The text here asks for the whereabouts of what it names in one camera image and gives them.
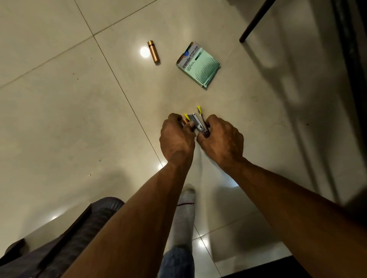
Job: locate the person's left hand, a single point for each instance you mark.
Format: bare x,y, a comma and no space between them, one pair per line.
178,142

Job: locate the person's right hand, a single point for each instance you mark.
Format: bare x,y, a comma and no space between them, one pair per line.
222,143

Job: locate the person's right forearm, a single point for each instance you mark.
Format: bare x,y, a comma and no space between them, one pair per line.
304,217

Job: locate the person's left forearm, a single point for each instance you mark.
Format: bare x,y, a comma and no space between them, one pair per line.
132,229

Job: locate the person's right leg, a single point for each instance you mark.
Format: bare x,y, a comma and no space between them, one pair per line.
184,220

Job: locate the dark brown wooden cabinet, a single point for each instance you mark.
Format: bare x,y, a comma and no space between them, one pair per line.
264,269

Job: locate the green paper packet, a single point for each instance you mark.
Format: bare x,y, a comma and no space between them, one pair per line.
199,65

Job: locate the small brass cylinder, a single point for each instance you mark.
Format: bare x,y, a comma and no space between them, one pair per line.
153,51

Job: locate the black metal shoe rack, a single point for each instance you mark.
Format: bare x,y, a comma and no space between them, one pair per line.
350,57

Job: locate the black stool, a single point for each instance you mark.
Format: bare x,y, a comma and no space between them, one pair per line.
57,246

